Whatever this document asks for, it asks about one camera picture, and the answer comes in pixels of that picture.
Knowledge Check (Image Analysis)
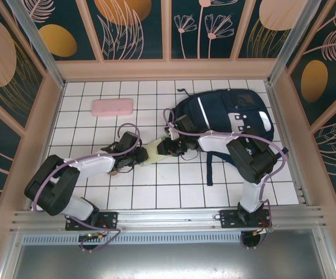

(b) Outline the grey metal sheet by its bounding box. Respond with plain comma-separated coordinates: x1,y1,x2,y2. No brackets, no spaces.
0,244,336,279

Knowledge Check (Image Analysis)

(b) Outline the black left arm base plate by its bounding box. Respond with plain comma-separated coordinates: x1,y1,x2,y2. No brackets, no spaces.
65,211,119,231

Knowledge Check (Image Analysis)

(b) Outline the navy blue backpack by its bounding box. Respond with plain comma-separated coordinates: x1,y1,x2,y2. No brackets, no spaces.
169,88,289,187

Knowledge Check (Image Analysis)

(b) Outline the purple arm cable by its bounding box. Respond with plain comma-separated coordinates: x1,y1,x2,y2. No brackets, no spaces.
163,108,287,249
31,123,141,252

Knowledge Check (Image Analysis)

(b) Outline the aluminium mounting rail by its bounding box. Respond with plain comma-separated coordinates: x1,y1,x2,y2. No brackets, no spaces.
9,205,327,233

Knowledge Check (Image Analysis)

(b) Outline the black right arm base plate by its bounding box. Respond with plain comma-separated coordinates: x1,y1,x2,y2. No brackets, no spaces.
219,208,273,230

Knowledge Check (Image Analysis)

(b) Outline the small circuit board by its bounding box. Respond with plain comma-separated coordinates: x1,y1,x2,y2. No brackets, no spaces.
78,232,105,242

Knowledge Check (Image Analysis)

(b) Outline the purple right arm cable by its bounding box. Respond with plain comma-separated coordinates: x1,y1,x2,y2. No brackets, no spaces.
163,108,287,249

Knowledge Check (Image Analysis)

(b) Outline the aluminium side rail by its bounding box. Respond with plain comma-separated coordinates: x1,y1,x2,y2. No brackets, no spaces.
265,81,310,206

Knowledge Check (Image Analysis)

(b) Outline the small connector plug with wires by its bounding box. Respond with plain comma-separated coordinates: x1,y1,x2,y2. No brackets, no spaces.
252,227,273,236

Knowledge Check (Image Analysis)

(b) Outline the slotted grey cable duct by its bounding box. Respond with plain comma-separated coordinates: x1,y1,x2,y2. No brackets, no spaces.
21,234,262,246

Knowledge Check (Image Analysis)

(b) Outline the light green notebook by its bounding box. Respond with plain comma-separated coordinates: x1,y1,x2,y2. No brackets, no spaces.
140,138,172,169

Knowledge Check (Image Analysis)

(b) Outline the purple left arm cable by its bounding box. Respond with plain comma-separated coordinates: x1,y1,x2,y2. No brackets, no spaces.
31,123,141,252

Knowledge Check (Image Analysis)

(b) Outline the pink pencil case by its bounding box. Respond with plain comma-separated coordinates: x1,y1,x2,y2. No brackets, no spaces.
91,98,134,117

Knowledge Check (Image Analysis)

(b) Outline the aluminium frame post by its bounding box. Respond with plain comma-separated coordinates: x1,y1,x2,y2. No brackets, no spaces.
5,0,67,88
266,0,323,85

